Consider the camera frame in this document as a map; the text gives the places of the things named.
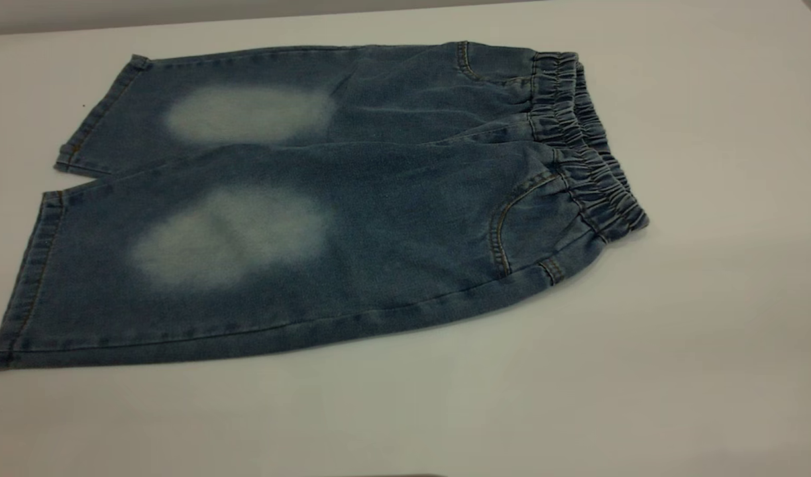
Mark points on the blue denim jeans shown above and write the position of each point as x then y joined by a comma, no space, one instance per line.
379,232

